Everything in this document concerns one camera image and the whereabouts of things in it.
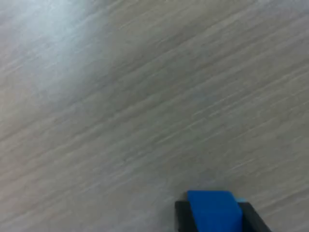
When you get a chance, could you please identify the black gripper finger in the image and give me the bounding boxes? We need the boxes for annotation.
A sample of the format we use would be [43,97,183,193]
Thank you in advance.
[238,202,273,232]
[174,200,200,232]

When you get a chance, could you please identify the blue cube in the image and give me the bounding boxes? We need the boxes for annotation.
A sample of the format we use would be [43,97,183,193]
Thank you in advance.
[187,190,243,232]

